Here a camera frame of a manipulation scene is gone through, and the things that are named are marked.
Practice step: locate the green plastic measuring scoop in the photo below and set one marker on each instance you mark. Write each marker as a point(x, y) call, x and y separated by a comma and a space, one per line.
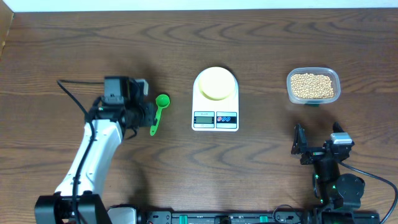
point(162, 101)

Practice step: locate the clear container of soybeans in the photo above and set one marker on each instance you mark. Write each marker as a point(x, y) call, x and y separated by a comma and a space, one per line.
point(313, 85)

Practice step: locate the yellow plastic bowl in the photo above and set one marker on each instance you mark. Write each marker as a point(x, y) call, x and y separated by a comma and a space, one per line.
point(216, 83)

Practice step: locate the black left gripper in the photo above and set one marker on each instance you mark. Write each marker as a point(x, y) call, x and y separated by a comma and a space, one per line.
point(148, 118)

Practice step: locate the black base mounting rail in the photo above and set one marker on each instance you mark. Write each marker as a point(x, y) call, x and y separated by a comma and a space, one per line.
point(248, 217)

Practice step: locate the white digital kitchen scale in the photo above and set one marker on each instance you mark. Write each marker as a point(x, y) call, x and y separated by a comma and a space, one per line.
point(209, 115)

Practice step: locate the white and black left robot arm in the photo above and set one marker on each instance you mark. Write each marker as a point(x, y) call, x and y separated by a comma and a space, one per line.
point(77, 199)

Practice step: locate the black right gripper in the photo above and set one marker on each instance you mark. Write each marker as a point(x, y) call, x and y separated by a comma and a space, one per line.
point(300, 144)

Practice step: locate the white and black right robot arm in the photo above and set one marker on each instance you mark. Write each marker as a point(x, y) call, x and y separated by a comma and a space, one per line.
point(340, 194)

